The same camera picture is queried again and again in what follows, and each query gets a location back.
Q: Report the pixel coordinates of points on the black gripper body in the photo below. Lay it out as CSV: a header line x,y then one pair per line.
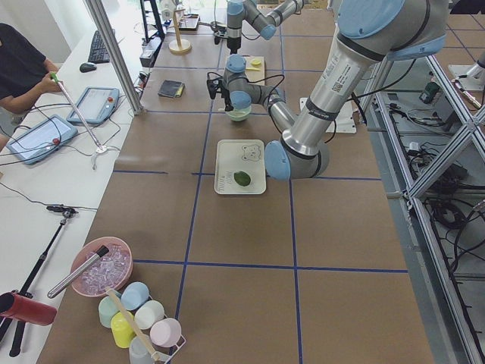
x,y
233,43
227,95

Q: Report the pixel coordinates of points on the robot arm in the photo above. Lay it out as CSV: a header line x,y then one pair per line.
x,y
366,33
264,24

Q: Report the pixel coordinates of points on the mint green bowl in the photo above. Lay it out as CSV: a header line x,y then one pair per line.
x,y
238,115

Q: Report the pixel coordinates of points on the pink bowl with ice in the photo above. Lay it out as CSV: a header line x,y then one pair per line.
x,y
110,271

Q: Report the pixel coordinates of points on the metal scoop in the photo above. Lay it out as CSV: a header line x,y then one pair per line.
x,y
214,26

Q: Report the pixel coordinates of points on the bamboo cutting board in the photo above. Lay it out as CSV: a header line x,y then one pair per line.
x,y
256,77

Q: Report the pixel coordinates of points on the yellow sponge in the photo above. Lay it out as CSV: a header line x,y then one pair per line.
x,y
180,90

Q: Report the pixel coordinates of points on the black tray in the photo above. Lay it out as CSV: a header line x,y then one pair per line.
x,y
188,22

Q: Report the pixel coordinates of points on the wooden stand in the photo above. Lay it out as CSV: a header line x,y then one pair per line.
x,y
179,46

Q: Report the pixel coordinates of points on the cream bear tray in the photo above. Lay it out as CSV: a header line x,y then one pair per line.
x,y
239,155

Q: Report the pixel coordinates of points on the far teach pendant tablet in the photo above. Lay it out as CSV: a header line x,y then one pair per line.
x,y
97,104

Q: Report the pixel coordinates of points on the teach pendant tablet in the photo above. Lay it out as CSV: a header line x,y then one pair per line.
x,y
42,140
97,104

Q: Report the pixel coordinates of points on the black keyboard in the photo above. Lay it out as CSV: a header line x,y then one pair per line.
x,y
98,53

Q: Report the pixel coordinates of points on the black computer mouse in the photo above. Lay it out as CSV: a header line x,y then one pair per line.
x,y
87,67

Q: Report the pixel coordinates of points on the near teach pendant tablet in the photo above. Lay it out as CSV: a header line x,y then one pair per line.
x,y
42,140

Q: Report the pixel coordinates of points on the seated person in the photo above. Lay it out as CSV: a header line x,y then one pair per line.
x,y
25,72

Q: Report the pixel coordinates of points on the blue cup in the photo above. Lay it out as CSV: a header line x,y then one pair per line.
x,y
135,295

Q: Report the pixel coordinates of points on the wooden stick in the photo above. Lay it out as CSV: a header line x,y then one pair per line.
x,y
155,355

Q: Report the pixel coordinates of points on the white cup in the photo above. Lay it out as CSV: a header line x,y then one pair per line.
x,y
148,314

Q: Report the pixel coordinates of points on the green cup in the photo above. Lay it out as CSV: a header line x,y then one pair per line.
x,y
106,310

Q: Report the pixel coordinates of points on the pink cup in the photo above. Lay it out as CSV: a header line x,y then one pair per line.
x,y
166,333

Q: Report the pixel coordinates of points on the yellow cup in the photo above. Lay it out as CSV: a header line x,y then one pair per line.
x,y
121,331

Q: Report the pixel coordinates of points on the clear grey cup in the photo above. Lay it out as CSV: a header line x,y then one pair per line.
x,y
138,354

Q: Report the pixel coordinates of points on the red cylinder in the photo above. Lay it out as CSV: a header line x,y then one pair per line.
x,y
16,306

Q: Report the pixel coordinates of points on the aluminium frame post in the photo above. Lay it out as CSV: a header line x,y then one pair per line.
x,y
103,25

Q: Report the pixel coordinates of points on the metal rod with green handle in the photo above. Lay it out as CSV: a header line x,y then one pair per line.
x,y
100,149

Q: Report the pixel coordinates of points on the wire cup rack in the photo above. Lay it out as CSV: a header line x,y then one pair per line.
x,y
168,353

